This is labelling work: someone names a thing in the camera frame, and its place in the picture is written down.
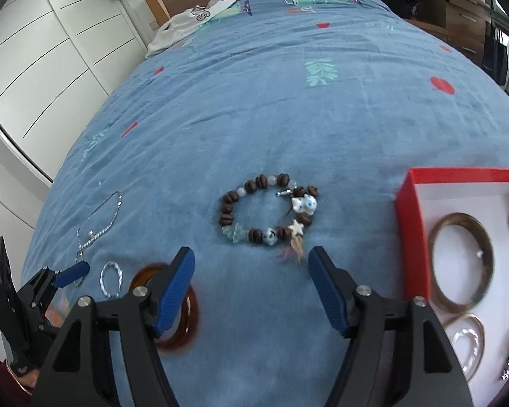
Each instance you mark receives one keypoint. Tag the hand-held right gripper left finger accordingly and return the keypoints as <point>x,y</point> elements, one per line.
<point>176,292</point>

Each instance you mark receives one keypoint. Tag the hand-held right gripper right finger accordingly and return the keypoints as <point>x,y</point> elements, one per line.
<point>328,292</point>

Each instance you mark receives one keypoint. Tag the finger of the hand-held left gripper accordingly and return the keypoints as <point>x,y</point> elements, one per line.
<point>40,290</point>
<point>74,274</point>

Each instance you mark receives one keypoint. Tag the amber bangle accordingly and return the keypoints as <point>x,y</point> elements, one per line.
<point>193,313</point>

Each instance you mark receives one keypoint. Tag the red cardboard box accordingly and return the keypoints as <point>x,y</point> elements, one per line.
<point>411,237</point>

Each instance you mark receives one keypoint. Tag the plain silver bangle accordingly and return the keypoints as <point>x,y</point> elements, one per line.
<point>481,339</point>

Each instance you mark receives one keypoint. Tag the tortoiseshell bangle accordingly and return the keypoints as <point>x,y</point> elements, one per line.
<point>490,263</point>

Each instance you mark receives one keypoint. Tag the person's left forearm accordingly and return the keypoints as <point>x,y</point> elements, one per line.
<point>0,383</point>

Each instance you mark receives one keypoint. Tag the blue printed blanket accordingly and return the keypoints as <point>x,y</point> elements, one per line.
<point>254,114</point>

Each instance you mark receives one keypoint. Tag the white wardrobe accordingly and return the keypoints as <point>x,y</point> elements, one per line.
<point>46,42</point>

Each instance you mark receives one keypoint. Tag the white garment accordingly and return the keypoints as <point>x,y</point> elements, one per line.
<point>174,29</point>

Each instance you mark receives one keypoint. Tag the dark hanging bag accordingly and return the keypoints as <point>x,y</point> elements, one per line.
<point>496,57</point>

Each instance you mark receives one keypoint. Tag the wooden drawer cabinet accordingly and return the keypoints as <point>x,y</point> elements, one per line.
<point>458,12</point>

